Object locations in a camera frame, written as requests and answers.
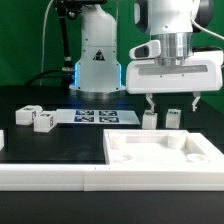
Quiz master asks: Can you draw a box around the white marker sheet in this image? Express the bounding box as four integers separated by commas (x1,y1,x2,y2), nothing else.
56,109,139,125

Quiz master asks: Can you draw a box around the white U-shaped fence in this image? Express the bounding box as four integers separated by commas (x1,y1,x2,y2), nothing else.
0,129,224,192

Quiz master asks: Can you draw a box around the black cable bundle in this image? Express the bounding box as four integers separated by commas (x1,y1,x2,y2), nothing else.
23,66,75,87

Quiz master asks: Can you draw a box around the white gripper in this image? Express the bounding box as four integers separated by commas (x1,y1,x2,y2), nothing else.
126,50,223,113

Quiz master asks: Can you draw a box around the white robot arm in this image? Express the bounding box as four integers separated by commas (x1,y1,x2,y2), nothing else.
71,0,223,103

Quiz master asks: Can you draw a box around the white cable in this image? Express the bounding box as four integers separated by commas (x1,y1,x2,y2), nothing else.
39,0,55,87

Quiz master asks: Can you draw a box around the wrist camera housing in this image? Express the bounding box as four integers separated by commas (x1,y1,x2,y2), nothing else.
129,40,161,60

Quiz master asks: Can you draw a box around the white square table top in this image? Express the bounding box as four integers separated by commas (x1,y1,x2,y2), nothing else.
103,129,224,166

